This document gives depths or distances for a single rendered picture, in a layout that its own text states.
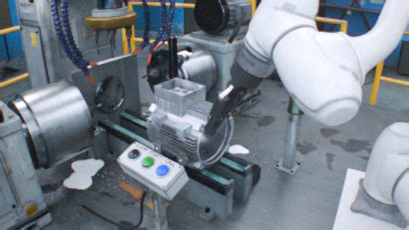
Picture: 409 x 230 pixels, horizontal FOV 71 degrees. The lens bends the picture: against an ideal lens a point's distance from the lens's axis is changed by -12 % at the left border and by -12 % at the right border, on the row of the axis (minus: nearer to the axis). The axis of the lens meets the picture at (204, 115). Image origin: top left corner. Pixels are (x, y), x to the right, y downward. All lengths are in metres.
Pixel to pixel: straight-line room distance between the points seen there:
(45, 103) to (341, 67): 0.77
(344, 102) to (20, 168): 0.79
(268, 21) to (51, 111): 0.64
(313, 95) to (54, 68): 1.00
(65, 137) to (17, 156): 0.15
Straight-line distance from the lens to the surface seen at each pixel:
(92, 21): 1.10
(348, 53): 0.53
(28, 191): 0.97
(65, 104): 0.98
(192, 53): 1.32
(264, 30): 0.60
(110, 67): 1.27
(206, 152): 1.01
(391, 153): 0.93
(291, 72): 0.52
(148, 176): 0.73
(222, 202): 0.94
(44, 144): 0.96
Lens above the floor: 1.49
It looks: 26 degrees down
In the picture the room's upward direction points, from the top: straight up
